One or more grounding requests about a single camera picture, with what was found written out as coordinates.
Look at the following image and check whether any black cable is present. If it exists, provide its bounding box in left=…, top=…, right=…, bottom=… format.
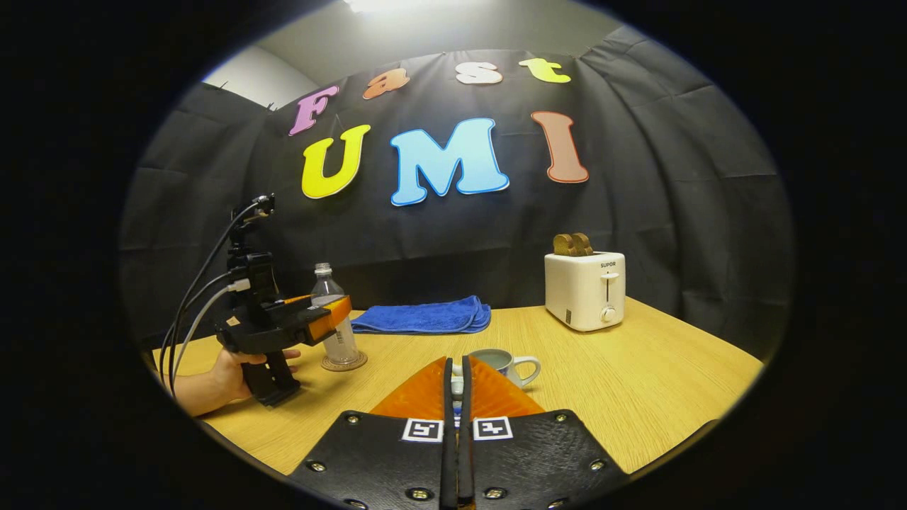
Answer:
left=159, top=202, right=259, bottom=387
left=164, top=273, right=235, bottom=397

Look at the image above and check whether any blue folded towel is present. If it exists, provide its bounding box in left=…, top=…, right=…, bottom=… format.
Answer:
left=351, top=295, right=492, bottom=335

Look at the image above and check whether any white toaster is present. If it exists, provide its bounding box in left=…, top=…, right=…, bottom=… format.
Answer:
left=544, top=251, right=626, bottom=332

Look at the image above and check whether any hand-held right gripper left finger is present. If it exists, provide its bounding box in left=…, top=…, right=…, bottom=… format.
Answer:
left=287, top=356, right=454, bottom=510

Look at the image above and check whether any clear plastic water bottle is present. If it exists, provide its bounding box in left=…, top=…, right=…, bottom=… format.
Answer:
left=310, top=263, right=360, bottom=366

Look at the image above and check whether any ceiling light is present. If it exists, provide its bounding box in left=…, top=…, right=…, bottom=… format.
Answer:
left=344, top=0, right=429, bottom=13

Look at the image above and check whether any round coaster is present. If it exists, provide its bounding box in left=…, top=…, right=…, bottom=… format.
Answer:
left=320, top=351, right=368, bottom=373

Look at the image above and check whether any white cable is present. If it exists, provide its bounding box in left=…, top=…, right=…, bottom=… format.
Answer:
left=172, top=280, right=250, bottom=380

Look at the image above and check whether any white blue teacup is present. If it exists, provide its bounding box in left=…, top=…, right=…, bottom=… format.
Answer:
left=468, top=348, right=542, bottom=389

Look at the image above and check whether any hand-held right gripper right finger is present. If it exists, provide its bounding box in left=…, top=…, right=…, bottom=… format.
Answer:
left=461, top=354, right=630, bottom=510

